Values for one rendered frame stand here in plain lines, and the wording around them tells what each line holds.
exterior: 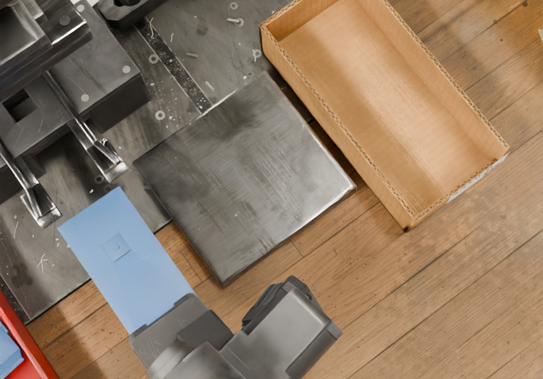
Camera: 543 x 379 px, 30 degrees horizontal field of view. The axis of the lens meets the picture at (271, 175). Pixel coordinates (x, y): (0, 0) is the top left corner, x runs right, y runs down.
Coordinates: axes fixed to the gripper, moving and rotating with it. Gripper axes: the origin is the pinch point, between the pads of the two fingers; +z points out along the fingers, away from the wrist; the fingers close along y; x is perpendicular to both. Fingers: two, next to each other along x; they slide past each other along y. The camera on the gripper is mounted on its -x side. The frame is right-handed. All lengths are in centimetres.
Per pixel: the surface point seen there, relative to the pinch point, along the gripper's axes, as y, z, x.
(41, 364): 1.9, 8.0, 11.7
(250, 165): 5.0, 12.0, -16.2
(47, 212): 13.3, 10.4, 3.1
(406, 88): 2.4, 11.3, -34.5
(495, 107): -4.0, 7.7, -40.9
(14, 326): 6.0, 10.0, 11.8
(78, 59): 23.1, 15.7, -7.9
